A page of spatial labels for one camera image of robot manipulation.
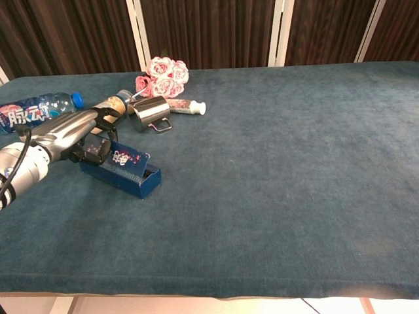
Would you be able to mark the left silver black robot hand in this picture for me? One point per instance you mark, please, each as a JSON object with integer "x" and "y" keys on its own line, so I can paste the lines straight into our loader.
{"x": 65, "y": 131}

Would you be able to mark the blue box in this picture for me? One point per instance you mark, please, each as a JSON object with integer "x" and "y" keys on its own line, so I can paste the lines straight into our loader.
{"x": 131, "y": 176}

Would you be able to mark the blue labelled water bottle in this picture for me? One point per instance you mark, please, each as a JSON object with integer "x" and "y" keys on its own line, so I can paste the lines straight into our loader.
{"x": 19, "y": 114}

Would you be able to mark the cream squeeze sauce bottle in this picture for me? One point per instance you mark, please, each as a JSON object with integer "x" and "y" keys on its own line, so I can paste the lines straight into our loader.
{"x": 114, "y": 104}

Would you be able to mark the stainless steel cup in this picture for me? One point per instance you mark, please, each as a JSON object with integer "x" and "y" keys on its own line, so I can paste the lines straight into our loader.
{"x": 150, "y": 111}

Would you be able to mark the brown curtain panel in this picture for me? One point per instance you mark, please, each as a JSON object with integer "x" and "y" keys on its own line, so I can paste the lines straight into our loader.
{"x": 399, "y": 29}
{"x": 65, "y": 32}
{"x": 327, "y": 29}
{"x": 209, "y": 32}

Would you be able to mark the pink artificial flower bouquet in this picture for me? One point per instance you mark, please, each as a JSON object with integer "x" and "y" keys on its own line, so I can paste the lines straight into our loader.
{"x": 163, "y": 78}

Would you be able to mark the floral toothpaste tube white cap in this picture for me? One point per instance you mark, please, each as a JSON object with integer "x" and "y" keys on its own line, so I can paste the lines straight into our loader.
{"x": 186, "y": 105}

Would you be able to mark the blue tablecloth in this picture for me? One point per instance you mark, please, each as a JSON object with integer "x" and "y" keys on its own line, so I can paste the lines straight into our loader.
{"x": 262, "y": 163}

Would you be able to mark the white partition frame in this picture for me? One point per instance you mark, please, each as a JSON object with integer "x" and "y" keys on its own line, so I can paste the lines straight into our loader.
{"x": 370, "y": 31}
{"x": 281, "y": 32}
{"x": 2, "y": 76}
{"x": 139, "y": 36}

